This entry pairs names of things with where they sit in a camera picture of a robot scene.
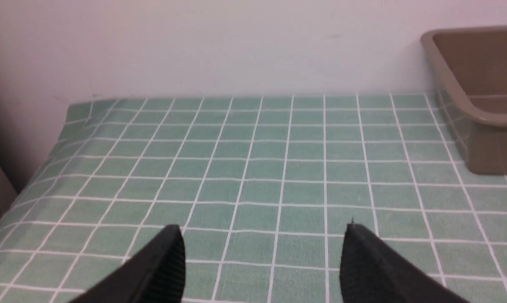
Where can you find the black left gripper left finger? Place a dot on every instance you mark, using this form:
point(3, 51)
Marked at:
point(155, 274)

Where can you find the olive brown plastic bin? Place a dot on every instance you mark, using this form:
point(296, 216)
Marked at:
point(470, 80)

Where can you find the green checked tablecloth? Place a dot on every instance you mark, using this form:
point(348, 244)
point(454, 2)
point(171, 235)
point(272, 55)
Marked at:
point(263, 189)

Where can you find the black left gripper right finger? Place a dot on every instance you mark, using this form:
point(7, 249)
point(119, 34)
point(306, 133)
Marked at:
point(372, 272)

